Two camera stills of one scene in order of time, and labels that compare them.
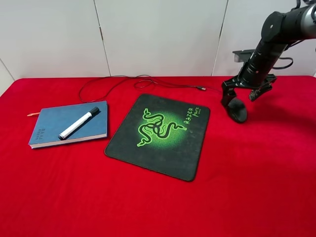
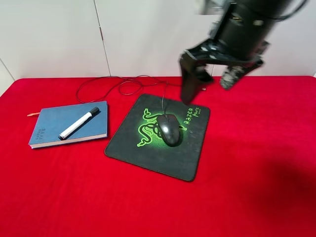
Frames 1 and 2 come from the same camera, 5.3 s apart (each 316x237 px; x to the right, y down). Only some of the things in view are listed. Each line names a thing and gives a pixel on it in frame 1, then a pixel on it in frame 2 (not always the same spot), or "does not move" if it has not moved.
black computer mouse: [237, 110] → [169, 126]
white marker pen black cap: [76, 124] does not move
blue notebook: [53, 121] does not move
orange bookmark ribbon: [29, 114] does not move
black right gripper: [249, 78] → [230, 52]
